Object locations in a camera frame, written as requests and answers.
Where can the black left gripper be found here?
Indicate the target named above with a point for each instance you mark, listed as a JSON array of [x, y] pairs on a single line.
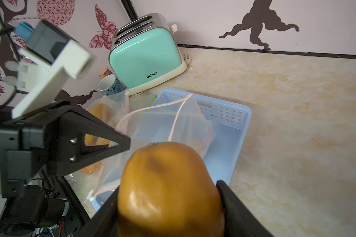
[[59, 143]]

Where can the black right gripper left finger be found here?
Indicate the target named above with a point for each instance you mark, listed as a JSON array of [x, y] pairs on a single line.
[[105, 222]]

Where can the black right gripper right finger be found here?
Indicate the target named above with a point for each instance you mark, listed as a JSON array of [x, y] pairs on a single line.
[[239, 221]]

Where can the orange potato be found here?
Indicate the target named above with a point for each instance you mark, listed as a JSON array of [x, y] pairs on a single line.
[[105, 114]]

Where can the brown potato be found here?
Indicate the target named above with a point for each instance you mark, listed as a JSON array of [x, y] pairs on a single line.
[[166, 191]]

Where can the light blue perforated plastic basket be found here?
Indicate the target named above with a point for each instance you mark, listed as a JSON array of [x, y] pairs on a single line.
[[231, 120]]

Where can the clear blue zipper bag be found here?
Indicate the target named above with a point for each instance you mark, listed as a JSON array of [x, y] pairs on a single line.
[[154, 97]]

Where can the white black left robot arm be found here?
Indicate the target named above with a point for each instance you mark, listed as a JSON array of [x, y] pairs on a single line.
[[35, 208]]

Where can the white blue ceramic mug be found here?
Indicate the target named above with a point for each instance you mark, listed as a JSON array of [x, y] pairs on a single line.
[[110, 85]]

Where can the small pink cup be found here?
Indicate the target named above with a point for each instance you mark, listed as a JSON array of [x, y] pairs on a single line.
[[104, 72]]

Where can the mint green silver toaster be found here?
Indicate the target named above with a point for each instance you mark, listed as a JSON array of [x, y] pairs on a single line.
[[145, 54]]

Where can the black base frame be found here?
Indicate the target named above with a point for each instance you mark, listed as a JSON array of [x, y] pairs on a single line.
[[76, 217]]

